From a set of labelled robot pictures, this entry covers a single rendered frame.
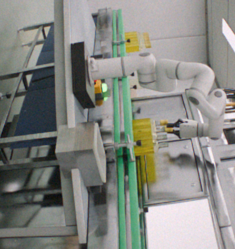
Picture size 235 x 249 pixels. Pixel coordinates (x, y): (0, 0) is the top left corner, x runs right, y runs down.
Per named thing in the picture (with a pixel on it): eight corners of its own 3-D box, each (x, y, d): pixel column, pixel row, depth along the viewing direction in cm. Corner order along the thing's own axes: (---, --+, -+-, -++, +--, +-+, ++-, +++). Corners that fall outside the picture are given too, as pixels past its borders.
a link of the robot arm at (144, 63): (120, 52, 169) (153, 49, 168) (124, 77, 175) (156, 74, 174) (120, 59, 161) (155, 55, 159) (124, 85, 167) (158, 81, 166)
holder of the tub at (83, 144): (88, 194, 159) (104, 192, 158) (73, 150, 141) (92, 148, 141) (89, 167, 172) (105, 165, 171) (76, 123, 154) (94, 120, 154)
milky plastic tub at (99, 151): (86, 187, 155) (106, 185, 155) (74, 150, 141) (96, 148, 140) (87, 159, 169) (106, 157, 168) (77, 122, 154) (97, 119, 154)
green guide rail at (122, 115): (114, 145, 171) (132, 143, 170) (114, 143, 170) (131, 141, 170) (112, 10, 305) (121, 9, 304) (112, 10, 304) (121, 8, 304)
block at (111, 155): (102, 163, 172) (117, 162, 172) (98, 149, 166) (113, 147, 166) (102, 158, 175) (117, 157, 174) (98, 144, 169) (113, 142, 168)
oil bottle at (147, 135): (118, 150, 191) (158, 145, 189) (116, 143, 187) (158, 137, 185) (118, 143, 195) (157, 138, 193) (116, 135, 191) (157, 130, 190)
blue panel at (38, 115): (20, 171, 190) (94, 164, 187) (9, 148, 179) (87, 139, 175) (55, 41, 312) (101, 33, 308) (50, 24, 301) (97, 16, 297)
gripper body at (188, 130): (200, 132, 194) (180, 131, 197) (200, 118, 188) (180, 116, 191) (199, 141, 189) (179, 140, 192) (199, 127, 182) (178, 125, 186)
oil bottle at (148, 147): (118, 158, 186) (160, 153, 184) (116, 150, 183) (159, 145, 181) (118, 150, 191) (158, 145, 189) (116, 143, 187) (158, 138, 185)
